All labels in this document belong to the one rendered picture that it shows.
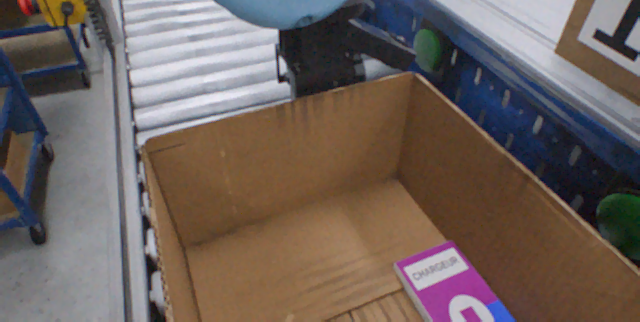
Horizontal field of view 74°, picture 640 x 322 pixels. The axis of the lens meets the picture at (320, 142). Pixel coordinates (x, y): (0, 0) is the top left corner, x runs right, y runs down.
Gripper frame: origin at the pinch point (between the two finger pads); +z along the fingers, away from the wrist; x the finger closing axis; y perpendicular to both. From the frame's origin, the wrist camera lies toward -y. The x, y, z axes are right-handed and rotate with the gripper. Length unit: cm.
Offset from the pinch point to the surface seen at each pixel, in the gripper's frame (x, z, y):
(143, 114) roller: -23.1, 5.4, 24.6
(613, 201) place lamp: 22.0, -2.7, -21.4
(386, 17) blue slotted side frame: -35.6, 3.0, -26.2
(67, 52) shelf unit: -174, 66, 64
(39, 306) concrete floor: -48, 80, 71
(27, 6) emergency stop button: -50, -4, 40
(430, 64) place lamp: -12.3, 0.2, -21.5
